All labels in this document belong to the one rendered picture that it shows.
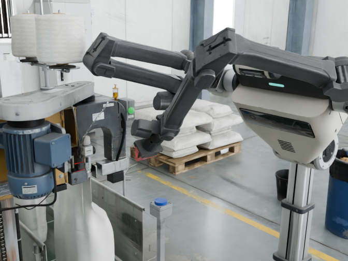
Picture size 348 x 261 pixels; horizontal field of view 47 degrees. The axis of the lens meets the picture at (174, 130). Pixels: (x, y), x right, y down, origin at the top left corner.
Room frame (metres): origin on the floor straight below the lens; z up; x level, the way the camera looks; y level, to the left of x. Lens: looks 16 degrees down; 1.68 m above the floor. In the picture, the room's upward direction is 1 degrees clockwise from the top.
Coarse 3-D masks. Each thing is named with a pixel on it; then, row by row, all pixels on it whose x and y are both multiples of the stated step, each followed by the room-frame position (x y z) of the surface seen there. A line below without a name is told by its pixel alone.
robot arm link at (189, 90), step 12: (192, 60) 1.06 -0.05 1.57; (192, 72) 1.03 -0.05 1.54; (204, 72) 0.98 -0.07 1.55; (192, 84) 1.06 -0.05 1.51; (204, 84) 1.01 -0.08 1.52; (180, 96) 1.12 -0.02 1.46; (192, 96) 1.11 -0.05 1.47; (168, 108) 1.23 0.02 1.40; (180, 108) 1.16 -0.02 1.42; (168, 120) 1.22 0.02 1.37; (180, 120) 1.22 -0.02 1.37
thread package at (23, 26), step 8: (16, 16) 1.52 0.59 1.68; (24, 16) 1.52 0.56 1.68; (32, 16) 1.53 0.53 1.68; (16, 24) 1.52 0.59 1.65; (24, 24) 1.51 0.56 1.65; (32, 24) 1.52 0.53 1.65; (16, 32) 1.52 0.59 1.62; (24, 32) 1.51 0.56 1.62; (32, 32) 1.52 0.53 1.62; (16, 40) 1.52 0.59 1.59; (24, 40) 1.51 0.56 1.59; (32, 40) 1.52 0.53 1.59; (16, 48) 1.52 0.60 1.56; (24, 48) 1.51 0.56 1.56; (32, 48) 1.51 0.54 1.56; (16, 56) 1.53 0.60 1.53; (24, 56) 1.51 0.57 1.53; (32, 56) 1.52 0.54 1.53
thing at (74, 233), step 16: (64, 192) 1.78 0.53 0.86; (80, 192) 1.69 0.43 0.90; (64, 208) 1.70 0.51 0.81; (80, 208) 1.64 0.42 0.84; (96, 208) 1.63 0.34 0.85; (64, 224) 1.66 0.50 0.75; (80, 224) 1.58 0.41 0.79; (96, 224) 1.58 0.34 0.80; (64, 240) 1.66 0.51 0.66; (80, 240) 1.56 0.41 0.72; (96, 240) 1.55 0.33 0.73; (112, 240) 1.61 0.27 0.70; (64, 256) 1.68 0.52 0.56; (80, 256) 1.56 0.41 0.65; (96, 256) 1.54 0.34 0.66; (112, 256) 1.60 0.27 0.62
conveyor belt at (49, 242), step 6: (48, 216) 2.42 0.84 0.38; (48, 222) 2.34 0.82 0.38; (48, 228) 2.26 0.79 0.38; (48, 234) 2.19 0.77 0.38; (48, 240) 2.12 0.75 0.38; (48, 246) 2.06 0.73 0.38; (48, 252) 2.00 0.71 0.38; (54, 252) 2.00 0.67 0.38; (48, 258) 1.94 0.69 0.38; (54, 258) 1.94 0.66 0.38
